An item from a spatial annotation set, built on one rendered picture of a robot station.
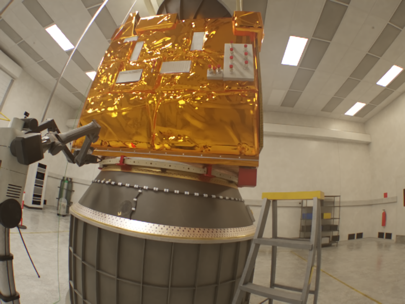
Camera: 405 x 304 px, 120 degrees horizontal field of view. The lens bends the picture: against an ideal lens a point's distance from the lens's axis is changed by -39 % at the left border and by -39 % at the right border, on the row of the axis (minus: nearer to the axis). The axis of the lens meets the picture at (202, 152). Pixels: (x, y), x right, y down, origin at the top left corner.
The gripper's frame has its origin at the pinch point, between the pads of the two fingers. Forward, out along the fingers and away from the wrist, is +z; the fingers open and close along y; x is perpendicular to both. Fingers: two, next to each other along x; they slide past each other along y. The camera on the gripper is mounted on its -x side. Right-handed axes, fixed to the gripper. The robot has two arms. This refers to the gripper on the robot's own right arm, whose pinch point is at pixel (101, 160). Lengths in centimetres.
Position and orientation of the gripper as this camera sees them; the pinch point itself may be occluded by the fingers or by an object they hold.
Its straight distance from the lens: 181.7
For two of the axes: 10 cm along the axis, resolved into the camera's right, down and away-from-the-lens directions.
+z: 5.0, 1.1, 8.6
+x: -0.1, 9.9, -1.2
